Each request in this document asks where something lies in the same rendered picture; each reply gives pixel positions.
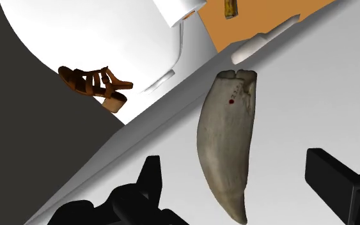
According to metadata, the yellow-brown small object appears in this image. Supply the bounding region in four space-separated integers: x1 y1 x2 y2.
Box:
224 0 239 20

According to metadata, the brown strappy heeled sandal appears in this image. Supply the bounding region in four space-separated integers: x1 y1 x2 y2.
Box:
57 66 134 114

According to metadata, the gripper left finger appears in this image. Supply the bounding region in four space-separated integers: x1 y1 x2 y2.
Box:
47 155 190 225

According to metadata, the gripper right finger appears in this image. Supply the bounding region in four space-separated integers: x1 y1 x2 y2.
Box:
304 148 360 225

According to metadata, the large grey-beige animal tooth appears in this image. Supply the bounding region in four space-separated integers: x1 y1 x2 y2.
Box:
196 69 258 225

